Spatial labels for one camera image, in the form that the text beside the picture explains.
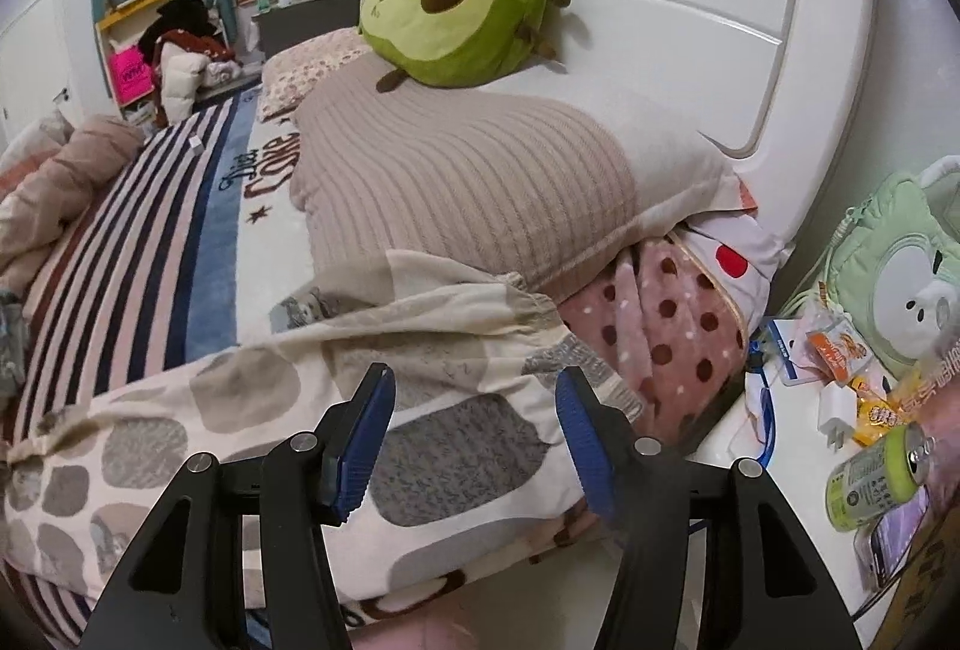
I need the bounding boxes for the bear print pyjama pants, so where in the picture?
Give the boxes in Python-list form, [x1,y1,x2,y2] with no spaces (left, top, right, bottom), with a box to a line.
[2,251,643,609]

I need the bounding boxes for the pink polka dot blanket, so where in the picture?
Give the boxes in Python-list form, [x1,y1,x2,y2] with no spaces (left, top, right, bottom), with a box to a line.
[558,213,788,444]

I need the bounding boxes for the white charger plug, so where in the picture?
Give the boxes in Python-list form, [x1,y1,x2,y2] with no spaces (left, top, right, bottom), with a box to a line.
[817,382,857,452]

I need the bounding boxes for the orange snack packet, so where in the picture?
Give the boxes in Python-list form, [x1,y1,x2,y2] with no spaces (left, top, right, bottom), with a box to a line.
[805,312,874,384]

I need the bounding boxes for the smartphone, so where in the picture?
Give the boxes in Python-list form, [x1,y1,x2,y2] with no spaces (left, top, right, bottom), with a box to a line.
[854,486,931,593]

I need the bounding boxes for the green drink can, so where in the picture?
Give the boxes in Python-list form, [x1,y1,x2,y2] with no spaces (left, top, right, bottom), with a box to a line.
[825,423,934,531]

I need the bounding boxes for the striped plush bed blanket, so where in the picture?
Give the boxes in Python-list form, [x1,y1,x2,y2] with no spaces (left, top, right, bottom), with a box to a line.
[0,83,602,650]

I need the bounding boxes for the pink ribbed pillow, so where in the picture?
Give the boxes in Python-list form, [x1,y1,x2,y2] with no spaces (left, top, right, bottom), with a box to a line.
[291,54,754,301]

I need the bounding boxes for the grey blue crumpled garment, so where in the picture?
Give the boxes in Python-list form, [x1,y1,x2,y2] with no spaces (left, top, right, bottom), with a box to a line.
[0,291,29,411]

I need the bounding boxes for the green frog plush bag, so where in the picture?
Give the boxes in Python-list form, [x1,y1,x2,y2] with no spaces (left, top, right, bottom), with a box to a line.
[822,155,958,377]

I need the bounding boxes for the floral pillow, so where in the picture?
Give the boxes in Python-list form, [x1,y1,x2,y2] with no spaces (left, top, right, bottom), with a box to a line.
[257,28,371,122]

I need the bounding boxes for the pink checked duvet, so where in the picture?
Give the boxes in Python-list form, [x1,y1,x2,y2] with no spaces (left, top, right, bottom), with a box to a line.
[2,116,146,301]

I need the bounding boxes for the pink shopping bag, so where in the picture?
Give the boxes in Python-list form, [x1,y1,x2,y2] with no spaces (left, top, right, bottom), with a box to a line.
[107,46,153,104]

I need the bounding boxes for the pile of clothes on chair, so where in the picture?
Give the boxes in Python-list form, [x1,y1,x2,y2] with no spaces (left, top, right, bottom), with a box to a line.
[137,0,242,129]

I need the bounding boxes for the white door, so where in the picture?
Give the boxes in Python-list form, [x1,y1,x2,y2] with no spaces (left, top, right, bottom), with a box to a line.
[0,0,83,143]

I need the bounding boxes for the yellow white shelf cabinet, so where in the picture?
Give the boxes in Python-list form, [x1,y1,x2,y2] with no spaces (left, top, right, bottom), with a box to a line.
[94,0,172,114]

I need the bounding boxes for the green avocado plush pillow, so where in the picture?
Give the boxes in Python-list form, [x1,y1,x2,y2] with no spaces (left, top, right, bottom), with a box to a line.
[359,0,571,93]

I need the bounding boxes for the blue lanyard card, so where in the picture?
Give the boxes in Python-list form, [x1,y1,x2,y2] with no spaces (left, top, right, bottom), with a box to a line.
[743,317,825,467]

